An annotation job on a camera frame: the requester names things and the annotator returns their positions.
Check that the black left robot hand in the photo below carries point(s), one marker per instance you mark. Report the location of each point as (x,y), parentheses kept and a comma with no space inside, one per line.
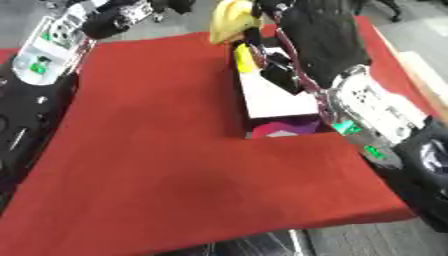
(108,21)

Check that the black box with white inside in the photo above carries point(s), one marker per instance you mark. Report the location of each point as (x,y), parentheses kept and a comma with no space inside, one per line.
(274,100)

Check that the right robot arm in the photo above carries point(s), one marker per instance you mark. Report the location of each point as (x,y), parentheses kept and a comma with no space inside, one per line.
(379,113)

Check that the black chair base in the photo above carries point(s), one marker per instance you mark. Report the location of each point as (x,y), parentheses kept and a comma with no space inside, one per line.
(174,6)
(382,8)

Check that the small yellow toy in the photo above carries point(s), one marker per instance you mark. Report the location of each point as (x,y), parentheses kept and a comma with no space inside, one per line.
(245,58)

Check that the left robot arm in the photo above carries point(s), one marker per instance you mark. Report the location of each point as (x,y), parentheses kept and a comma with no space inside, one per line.
(35,110)

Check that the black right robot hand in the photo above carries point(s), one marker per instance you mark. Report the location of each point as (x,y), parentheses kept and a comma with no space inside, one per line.
(324,36)

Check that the purple toy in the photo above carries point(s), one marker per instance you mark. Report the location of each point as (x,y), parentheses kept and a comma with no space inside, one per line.
(304,126)

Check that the magenta toy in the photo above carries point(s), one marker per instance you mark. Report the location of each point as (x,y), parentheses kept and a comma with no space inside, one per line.
(267,129)

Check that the yellow toy banana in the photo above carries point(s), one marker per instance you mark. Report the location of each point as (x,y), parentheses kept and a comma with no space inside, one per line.
(230,20)

